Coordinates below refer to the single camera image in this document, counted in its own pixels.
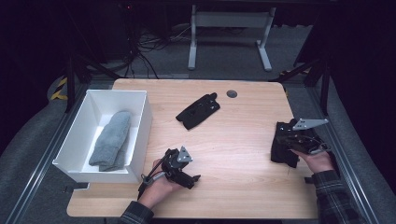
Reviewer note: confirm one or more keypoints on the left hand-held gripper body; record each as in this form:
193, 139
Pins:
174, 168

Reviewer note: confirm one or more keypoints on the white box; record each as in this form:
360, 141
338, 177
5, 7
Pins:
90, 130

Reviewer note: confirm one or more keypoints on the person's right hand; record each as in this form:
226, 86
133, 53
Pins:
319, 161

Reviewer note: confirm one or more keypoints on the black tripod stand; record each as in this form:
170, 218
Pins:
325, 84
71, 84

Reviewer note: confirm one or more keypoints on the white desk frame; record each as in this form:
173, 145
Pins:
230, 19

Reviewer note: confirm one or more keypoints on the plain grey mitten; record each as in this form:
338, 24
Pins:
112, 140

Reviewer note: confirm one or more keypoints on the black glove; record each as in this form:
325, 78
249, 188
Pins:
199, 110
280, 155

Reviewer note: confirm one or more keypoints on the person's left hand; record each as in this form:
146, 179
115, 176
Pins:
157, 189

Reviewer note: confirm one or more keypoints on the aluminium frame rail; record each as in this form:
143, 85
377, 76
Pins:
344, 158
46, 155

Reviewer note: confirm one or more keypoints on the dark round table grommet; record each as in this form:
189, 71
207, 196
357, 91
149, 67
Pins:
232, 93

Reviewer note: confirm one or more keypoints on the yellow and black tape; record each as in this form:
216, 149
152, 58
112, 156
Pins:
60, 90

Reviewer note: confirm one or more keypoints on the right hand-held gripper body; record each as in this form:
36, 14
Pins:
306, 140

